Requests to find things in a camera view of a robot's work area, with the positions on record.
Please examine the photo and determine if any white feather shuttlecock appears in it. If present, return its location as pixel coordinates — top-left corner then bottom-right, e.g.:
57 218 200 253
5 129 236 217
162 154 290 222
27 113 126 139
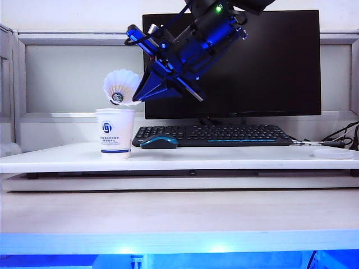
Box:
103 69 142 108

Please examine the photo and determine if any black computer keyboard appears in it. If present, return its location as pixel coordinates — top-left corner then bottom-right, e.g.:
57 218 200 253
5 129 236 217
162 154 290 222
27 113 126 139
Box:
131 124 294 148

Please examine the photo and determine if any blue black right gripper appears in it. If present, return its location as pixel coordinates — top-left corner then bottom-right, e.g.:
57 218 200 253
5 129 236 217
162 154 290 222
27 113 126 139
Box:
131 12 250 103

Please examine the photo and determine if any white desk riser board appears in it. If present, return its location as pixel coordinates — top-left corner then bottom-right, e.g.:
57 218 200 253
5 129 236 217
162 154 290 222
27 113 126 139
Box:
0 141 359 174

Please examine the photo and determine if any round white plastic lid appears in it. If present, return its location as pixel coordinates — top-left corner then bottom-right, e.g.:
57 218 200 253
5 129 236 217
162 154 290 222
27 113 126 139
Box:
309 148 355 161

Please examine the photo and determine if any white paper cup blue logo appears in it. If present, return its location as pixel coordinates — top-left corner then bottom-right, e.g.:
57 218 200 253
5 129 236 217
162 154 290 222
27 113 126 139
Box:
95 108 136 159

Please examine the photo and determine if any grey desk partition frame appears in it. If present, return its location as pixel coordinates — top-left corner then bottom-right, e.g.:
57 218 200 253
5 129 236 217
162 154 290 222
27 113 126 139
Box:
0 24 359 158

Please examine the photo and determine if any black monitor stand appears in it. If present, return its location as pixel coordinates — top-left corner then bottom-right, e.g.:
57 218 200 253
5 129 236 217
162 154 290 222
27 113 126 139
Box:
198 117 248 127

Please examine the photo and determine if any black cable bundle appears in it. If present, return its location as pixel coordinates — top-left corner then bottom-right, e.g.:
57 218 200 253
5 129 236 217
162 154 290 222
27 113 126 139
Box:
322 120 359 152

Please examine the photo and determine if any clear pen black cap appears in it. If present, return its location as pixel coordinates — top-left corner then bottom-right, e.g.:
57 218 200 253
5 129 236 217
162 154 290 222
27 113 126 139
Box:
291 139 347 149

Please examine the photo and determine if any blue and black mouse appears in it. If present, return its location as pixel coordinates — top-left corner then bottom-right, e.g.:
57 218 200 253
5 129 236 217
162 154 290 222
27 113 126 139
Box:
140 135 180 150

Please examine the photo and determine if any blue silver wrist camera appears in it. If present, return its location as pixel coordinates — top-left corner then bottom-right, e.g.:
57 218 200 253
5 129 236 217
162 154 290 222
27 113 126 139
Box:
124 24 169 61

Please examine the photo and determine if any black computer monitor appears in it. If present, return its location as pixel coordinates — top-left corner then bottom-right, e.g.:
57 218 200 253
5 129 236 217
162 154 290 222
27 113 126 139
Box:
142 10 322 120

